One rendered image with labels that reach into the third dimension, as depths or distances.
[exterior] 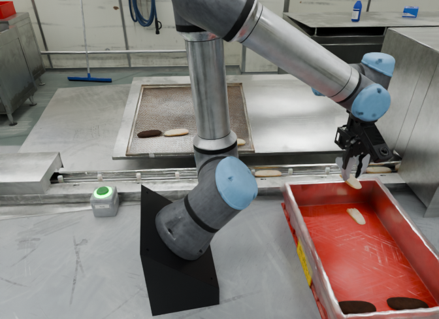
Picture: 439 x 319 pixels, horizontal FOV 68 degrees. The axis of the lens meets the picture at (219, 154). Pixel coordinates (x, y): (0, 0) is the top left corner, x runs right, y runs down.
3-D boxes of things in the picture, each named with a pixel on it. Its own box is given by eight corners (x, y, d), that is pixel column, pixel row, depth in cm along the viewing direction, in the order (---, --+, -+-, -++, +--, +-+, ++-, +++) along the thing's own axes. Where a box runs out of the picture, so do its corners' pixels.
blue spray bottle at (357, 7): (355, 20, 282) (361, -9, 271) (360, 21, 277) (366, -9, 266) (347, 21, 280) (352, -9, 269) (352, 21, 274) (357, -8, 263)
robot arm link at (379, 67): (354, 51, 81) (386, 50, 82) (345, 93, 88) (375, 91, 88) (370, 61, 75) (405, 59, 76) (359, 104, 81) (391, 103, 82)
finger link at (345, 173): (335, 171, 101) (345, 146, 96) (347, 183, 96) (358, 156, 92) (327, 172, 100) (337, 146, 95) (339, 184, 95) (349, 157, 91)
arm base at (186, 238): (202, 270, 78) (231, 246, 75) (151, 240, 72) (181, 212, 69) (200, 229, 91) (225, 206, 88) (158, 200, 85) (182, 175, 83)
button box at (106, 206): (94, 225, 108) (86, 200, 102) (100, 209, 115) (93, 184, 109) (119, 224, 109) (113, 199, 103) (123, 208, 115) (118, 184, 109)
